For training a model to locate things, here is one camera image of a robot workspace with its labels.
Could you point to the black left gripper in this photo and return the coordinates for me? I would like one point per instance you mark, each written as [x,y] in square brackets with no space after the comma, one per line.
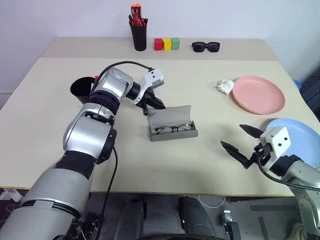
[148,96]

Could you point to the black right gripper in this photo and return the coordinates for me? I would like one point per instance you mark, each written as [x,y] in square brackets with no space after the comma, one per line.
[261,152]

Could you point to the grey glasses case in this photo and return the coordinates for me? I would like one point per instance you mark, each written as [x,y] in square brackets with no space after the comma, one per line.
[170,116]

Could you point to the tortoiseshell eyeglasses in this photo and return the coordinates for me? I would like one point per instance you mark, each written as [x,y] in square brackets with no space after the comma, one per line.
[175,128]

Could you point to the red orange pen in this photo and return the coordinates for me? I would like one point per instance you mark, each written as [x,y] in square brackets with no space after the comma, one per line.
[96,78]

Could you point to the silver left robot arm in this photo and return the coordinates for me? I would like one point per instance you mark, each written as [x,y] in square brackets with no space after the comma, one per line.
[82,130]

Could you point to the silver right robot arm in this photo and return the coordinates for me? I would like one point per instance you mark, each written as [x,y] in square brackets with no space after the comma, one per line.
[300,172]

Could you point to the pink plate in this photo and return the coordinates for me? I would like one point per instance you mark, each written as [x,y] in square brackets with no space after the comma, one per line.
[258,95]

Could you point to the crumpled white paper ball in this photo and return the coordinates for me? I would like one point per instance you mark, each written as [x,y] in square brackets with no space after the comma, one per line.
[226,86]

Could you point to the blue plate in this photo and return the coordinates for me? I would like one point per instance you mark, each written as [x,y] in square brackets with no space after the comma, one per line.
[302,135]

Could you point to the red block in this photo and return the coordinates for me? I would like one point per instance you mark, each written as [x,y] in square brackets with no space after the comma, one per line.
[158,45]

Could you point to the yellow block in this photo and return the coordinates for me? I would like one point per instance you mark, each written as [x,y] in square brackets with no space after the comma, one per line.
[167,45]

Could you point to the green block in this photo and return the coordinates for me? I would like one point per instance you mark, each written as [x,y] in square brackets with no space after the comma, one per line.
[175,43]

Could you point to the tall black pen holder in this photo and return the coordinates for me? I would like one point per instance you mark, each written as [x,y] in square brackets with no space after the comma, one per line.
[139,37]

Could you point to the wide black cup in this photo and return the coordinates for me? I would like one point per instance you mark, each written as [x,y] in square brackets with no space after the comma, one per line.
[80,88]

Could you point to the black sunglasses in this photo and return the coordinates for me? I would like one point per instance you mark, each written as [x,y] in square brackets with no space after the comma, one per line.
[200,47]

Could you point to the blue round stool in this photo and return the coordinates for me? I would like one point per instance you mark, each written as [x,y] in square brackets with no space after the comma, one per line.
[298,83]

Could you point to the black metal clamp device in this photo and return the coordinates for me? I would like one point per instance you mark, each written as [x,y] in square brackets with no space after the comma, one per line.
[228,222]

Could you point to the dark rounded shape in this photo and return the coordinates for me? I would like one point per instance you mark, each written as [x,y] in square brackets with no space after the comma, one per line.
[193,215]
[131,215]

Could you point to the beige cloth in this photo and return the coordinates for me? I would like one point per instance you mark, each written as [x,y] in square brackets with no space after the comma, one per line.
[298,232]

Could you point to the white power strip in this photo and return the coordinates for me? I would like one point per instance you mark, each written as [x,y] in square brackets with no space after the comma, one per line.
[13,194]

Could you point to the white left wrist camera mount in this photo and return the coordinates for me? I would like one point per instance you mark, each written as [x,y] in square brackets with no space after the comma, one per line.
[152,75]

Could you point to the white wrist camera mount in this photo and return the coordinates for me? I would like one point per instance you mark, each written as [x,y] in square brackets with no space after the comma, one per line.
[277,140]
[152,75]

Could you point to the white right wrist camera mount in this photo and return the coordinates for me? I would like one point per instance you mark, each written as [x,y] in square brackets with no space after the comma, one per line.
[277,140]

